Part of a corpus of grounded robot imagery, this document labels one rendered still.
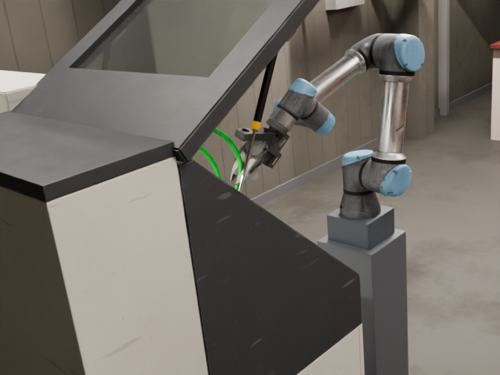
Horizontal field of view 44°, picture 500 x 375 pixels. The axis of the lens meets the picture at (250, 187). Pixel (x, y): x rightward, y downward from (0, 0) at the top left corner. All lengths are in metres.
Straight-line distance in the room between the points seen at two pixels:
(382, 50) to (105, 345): 1.34
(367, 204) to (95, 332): 1.33
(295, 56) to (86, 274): 4.12
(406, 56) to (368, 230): 0.62
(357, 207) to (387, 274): 0.28
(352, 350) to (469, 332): 1.51
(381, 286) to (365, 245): 0.17
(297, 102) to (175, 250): 0.74
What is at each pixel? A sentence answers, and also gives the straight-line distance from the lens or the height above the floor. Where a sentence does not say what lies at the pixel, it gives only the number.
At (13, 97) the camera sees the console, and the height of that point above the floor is 1.53.
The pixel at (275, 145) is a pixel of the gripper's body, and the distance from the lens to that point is 1.87.
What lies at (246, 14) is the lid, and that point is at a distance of 1.54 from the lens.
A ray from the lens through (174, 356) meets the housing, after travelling 1.35.
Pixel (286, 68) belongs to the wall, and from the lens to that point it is 5.04.
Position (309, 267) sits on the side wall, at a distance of 1.60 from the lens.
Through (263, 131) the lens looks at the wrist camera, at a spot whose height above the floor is 1.34.
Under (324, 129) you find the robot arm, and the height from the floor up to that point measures 1.30.
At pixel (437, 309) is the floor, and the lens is 3.49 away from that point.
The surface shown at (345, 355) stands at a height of 0.73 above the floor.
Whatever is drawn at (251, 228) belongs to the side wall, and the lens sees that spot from 1.40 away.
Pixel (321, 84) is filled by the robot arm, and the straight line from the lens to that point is 2.07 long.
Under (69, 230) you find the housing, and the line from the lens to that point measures 1.11.
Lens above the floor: 1.80
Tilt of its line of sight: 20 degrees down
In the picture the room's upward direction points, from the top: 6 degrees counter-clockwise
